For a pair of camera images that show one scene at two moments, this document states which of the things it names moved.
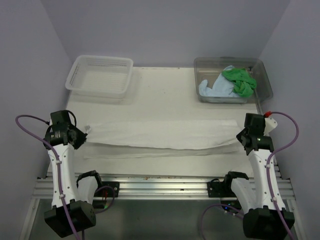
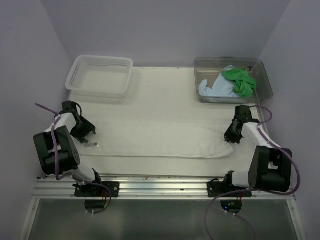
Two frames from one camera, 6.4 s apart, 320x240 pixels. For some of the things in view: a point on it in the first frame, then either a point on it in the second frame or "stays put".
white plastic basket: [100, 73] stays put
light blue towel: [223, 86] stays put
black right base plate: [217, 189] stays put
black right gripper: [240, 135] → [229, 138]
